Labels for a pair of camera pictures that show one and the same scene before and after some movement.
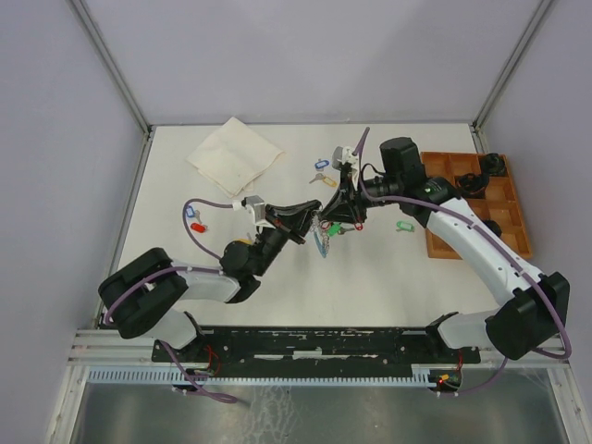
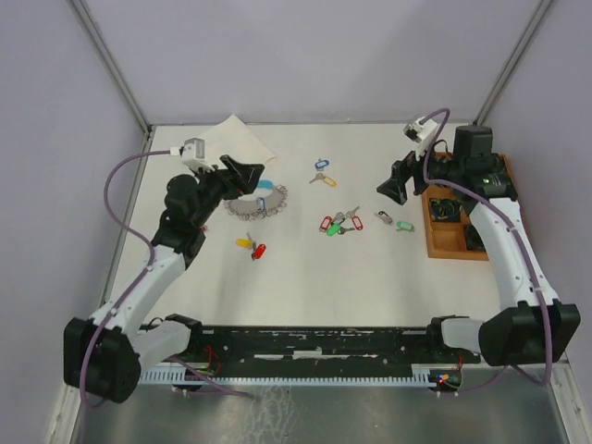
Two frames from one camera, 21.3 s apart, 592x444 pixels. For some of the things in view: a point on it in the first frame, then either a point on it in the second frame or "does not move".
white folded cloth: [231, 155] does not move
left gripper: [294, 219] to [245, 181]
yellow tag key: [326, 179] does not move
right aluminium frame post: [477, 121] does not move
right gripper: [339, 208] to [395, 186]
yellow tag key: [243, 240] does not move
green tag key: [334, 228] does not move
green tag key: [404, 226] does not move
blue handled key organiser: [320, 229] to [265, 201]
